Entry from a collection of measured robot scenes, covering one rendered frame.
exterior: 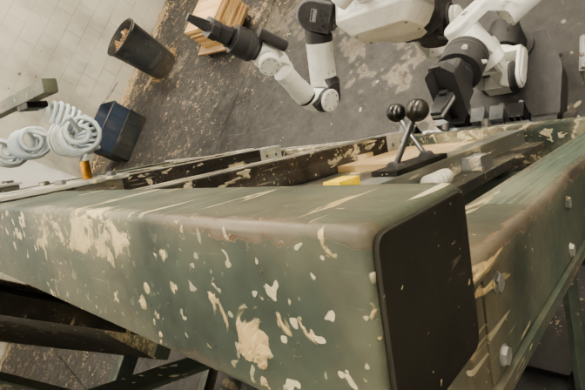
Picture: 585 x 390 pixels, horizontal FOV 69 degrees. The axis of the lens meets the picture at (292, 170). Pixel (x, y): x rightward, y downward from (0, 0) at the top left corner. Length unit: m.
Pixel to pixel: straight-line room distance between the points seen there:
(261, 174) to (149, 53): 4.65
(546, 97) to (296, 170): 1.50
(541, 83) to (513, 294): 2.02
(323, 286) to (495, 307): 0.16
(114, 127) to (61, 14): 1.77
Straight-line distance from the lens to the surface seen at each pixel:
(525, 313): 0.40
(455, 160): 0.92
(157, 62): 5.60
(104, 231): 0.37
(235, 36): 1.30
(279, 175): 1.01
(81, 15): 6.54
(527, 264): 0.40
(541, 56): 2.43
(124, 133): 5.42
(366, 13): 1.30
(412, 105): 0.71
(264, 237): 0.21
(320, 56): 1.45
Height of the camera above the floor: 2.08
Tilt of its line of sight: 42 degrees down
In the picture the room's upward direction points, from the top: 59 degrees counter-clockwise
